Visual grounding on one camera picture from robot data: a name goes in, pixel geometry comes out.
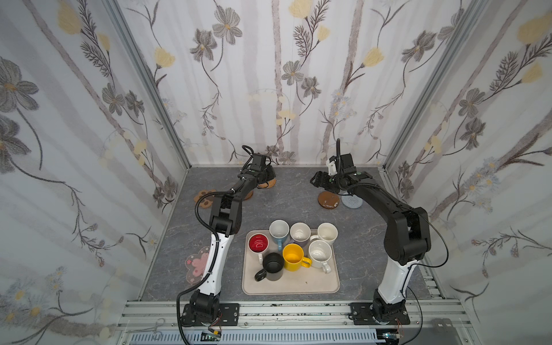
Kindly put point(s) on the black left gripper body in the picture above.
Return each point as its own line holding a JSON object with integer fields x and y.
{"x": 263, "y": 173}

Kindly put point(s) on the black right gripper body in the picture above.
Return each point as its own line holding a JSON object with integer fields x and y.
{"x": 325, "y": 180}

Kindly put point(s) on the woven rattan round coaster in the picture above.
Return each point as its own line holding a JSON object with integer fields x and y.
{"x": 268, "y": 184}

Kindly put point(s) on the glossy dark brown round coaster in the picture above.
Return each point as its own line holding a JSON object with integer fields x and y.
{"x": 328, "y": 200}

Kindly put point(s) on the grey blue woven coaster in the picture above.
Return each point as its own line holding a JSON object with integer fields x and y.
{"x": 352, "y": 201}

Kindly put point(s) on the cork paw print coaster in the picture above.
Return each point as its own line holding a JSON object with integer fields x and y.
{"x": 204, "y": 198}

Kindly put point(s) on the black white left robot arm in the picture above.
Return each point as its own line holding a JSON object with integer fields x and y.
{"x": 220, "y": 212}

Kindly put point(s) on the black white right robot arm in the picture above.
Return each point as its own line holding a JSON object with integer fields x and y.
{"x": 407, "y": 237}

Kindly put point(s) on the white mug rear right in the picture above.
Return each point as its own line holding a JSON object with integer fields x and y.
{"x": 326, "y": 232}

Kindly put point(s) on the white grey small mug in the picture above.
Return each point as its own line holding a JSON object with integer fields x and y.
{"x": 300, "y": 233}

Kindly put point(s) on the light blue mug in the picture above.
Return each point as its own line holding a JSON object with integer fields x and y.
{"x": 279, "y": 231}

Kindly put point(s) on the red inside white mug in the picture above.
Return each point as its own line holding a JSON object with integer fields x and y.
{"x": 259, "y": 245}

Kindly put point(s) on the white mug front right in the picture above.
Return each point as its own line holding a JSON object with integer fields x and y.
{"x": 320, "y": 253}

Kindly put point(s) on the yellow mug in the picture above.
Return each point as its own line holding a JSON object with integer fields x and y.
{"x": 294, "y": 258}

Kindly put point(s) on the black mug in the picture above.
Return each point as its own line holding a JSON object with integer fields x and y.
{"x": 272, "y": 268}

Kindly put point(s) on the beige plastic tray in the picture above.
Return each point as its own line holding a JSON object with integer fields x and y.
{"x": 307, "y": 281}

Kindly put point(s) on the pink flower shaped coaster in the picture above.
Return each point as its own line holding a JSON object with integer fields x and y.
{"x": 196, "y": 265}

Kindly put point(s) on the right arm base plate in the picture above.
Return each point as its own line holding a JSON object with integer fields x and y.
{"x": 362, "y": 312}

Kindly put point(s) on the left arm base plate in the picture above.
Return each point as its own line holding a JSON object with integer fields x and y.
{"x": 228, "y": 315}

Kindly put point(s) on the aluminium mounting rail frame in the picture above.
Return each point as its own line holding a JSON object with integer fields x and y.
{"x": 298, "y": 322}

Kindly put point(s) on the aluminium corner post left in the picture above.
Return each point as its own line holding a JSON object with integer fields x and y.
{"x": 145, "y": 75}

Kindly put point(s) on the aluminium corner post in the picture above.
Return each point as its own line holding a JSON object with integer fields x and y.
{"x": 459, "y": 37}
{"x": 145, "y": 75}

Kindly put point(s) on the aluminium corner post right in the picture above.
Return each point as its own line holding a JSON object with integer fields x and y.
{"x": 459, "y": 37}

